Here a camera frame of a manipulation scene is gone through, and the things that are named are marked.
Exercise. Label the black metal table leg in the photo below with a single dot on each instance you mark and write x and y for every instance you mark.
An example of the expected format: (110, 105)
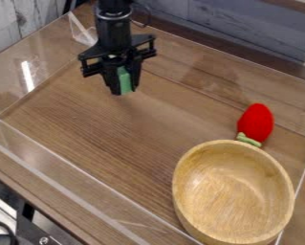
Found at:
(27, 229)

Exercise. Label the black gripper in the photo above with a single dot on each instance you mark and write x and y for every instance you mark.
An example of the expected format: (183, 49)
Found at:
(118, 49)

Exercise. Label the clear acrylic corner bracket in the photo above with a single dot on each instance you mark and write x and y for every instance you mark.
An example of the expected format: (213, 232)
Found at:
(83, 35)

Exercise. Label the green rectangular block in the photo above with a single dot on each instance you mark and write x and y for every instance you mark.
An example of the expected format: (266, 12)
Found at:
(125, 80)

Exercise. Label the red plush strawberry toy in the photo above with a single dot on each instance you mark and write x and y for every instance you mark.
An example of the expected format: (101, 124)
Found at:
(255, 125)

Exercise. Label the light wooden bowl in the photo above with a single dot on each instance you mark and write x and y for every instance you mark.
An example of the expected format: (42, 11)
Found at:
(233, 194)

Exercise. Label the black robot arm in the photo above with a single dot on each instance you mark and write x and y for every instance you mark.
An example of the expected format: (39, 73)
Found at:
(113, 4)

